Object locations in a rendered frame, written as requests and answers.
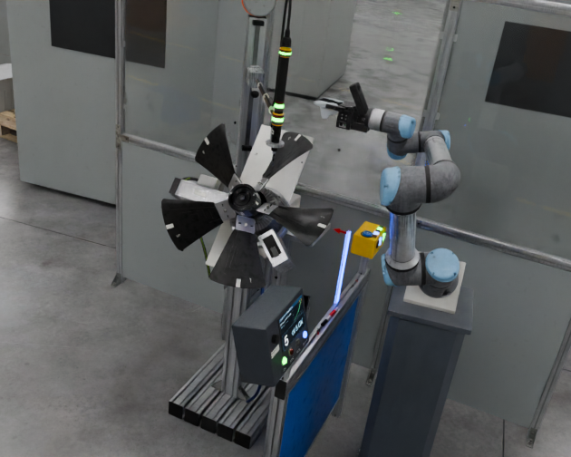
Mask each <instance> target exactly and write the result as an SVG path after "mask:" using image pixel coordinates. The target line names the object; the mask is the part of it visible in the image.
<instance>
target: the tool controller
mask: <svg viewBox="0 0 571 457"><path fill-rule="evenodd" d="M288 329H289V334H290V340H291V344H290V346H289V347H288V348H287V349H286V350H285V351H284V348H283V342H282V336H283V335H284V334H285V332H286V331H287V330H288ZM304 330H305V331H306V333H307V337H306V338H305V339H303V338H302V333H303V331H304ZM232 332H233V336H234V342H235V348H236V352H237V362H238V368H239V372H240V378H241V382H244V383H250V384H259V385H264V386H270V387H275V386H276V384H277V383H278V382H279V380H280V379H281V378H282V376H283V375H284V374H285V372H286V371H287V369H288V368H289V367H290V365H291V364H292V363H293V362H294V360H295V359H296V358H297V357H298V355H299V354H300V353H301V351H302V350H303V349H304V347H305V346H306V344H307V343H308V342H309V334H308V327H307V321H306V313H305V300H304V293H303V289H302V288H301V287H287V286H277V285H271V286H270V287H269V288H268V289H267V290H266V291H265V292H264V293H263V294H262V295H261V296H260V297H259V298H258V299H257V300H256V301H255V302H254V303H253V304H252V305H251V306H250V307H249V308H248V309H247V310H246V311H245V312H244V313H243V314H242V315H241V317H240V318H239V319H238V320H237V321H236V322H235V323H234V324H233V325H232ZM297 338H299V339H300V341H301V345H300V346H298V347H296V346H295V341H296V339H297ZM290 347H293V349H294V353H293V354H292V356H289V354H288V351H289V348H290ZM283 356H285V357H286V360H287V362H286V364H285V365H282V363H281V361H282V357H283Z"/></svg>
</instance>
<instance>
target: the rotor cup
mask: <svg viewBox="0 0 571 457"><path fill-rule="evenodd" d="M241 195H244V196H245V198H244V199H242V200H241V199H240V198H239V197H240V196H241ZM227 200H228V204H229V206H230V208H232V209H233V210H234V211H235V212H236V214H237V215H239V216H243V217H247V218H251V219H254V220H255V222H258V221H259V220H261V219H262V218H263V217H264V216H265V214H262V213H259V212H256V209H258V208H259V207H260V206H262V205H263V204H264V203H267V200H266V197H265V196H264V194H263V193H261V192H258V191H256V190H255V189H254V188H253V187H252V186H251V185H249V184H246V183H241V184H237V185H236V186H235V187H233V188H232V189H231V191H230V192H229V193H228V198H227ZM256 202H257V203H258V205H257V204H256ZM240 212H243V213H244V214H245V215H243V214H242V213H240Z"/></svg>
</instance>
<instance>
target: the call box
mask: <svg viewBox="0 0 571 457"><path fill-rule="evenodd" d="M379 226H380V225H376V224H373V223H371V222H367V221H365V222H364V223H363V224H362V225H361V226H360V228H359V229H358V230H357V231H356V232H355V233H354V234H353V242H352V247H351V253H354V254H356V255H359V256H362V257H365V258H370V259H373V257H374V256H375V254H376V253H377V252H378V250H379V249H380V248H381V246H382V245H383V241H382V243H381V244H380V246H379V247H378V248H376V244H377V241H378V240H379V239H380V237H381V236H382V235H383V233H384V232H385V231H386V227H383V228H382V230H381V231H380V232H379V234H378V235H376V234H373V233H374V231H375V230H376V229H377V228H378V227H379ZM365 230H368V231H371V232H372V235H371V236H370V237H366V236H364V235H363V231H365ZM373 235H376V236H377V238H373Z"/></svg>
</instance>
